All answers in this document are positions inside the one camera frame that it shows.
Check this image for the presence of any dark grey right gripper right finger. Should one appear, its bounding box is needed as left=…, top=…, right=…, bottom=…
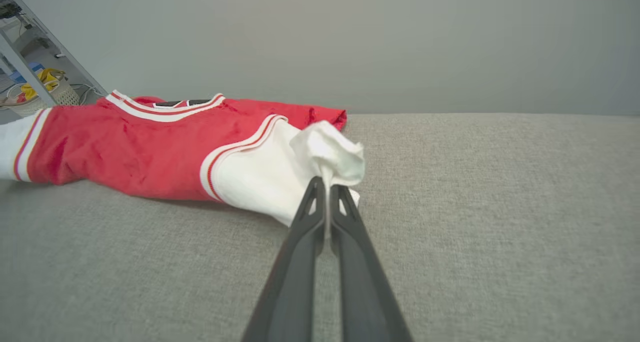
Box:
left=329, top=184, right=414, bottom=342

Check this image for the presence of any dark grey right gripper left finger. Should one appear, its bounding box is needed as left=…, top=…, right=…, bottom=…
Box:
left=241, top=176, right=329, bottom=342

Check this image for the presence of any red t-shirt with white sleeves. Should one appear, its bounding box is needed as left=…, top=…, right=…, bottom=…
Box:
left=0, top=90, right=366, bottom=228

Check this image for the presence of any yellow cloth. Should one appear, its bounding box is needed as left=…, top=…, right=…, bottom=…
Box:
left=20, top=68, right=66, bottom=101

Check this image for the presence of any grey fabric sofa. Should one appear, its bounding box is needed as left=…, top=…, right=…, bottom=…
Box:
left=0, top=113, right=640, bottom=342

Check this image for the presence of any white partition panel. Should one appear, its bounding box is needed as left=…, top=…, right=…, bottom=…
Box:
left=0, top=0, right=640, bottom=116

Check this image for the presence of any white laundry basket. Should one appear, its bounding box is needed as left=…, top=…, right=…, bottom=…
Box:
left=4, top=69, right=82, bottom=116

